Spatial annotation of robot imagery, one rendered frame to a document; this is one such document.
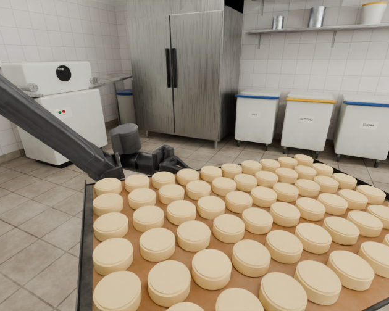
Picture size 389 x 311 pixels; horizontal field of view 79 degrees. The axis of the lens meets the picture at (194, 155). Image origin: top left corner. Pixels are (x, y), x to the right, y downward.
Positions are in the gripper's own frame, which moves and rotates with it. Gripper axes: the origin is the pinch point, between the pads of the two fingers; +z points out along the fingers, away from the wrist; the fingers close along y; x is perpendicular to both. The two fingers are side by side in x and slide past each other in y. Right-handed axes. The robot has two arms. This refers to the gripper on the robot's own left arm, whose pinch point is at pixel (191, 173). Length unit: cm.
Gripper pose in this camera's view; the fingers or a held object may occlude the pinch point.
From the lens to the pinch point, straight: 57.6
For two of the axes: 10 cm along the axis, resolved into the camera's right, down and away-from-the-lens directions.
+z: 9.2, 1.7, -3.5
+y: -0.2, 9.2, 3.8
